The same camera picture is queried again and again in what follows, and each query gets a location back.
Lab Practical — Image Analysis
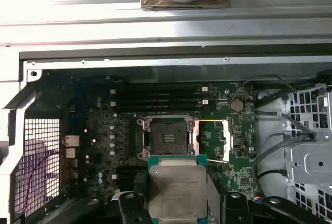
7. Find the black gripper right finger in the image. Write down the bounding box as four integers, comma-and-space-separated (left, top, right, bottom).
207, 179, 332, 224

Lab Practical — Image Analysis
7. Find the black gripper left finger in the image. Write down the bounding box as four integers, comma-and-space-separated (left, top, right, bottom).
44, 174, 154, 224

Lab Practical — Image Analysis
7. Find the silver topped CPU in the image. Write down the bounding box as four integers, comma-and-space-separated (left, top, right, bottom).
147, 153, 209, 224

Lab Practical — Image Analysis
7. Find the metal socket cover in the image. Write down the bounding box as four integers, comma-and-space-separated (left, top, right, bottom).
193, 118, 233, 163

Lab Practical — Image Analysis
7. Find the CPU socket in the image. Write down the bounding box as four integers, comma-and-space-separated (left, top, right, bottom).
136, 115, 200, 161

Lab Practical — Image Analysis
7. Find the green motherboard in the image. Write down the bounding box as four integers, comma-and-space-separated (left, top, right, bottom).
43, 77, 257, 201

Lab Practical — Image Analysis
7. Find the silver metal drive cage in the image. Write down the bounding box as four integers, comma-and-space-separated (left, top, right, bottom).
284, 82, 332, 221

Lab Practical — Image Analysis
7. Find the round coin battery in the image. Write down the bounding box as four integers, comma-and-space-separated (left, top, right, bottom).
230, 98, 244, 113

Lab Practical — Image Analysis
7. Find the black PC case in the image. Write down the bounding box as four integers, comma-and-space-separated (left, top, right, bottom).
0, 44, 332, 224

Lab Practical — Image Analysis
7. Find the thick black cable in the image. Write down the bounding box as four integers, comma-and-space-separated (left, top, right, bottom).
256, 169, 288, 182

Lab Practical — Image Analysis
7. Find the grey braided cable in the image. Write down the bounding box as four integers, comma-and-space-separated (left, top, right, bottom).
255, 109, 280, 118

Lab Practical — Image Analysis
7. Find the thin red wire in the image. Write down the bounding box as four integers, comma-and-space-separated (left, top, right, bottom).
22, 150, 63, 214

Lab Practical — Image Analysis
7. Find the thin black wire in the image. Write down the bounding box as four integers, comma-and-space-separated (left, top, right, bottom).
240, 75, 300, 96

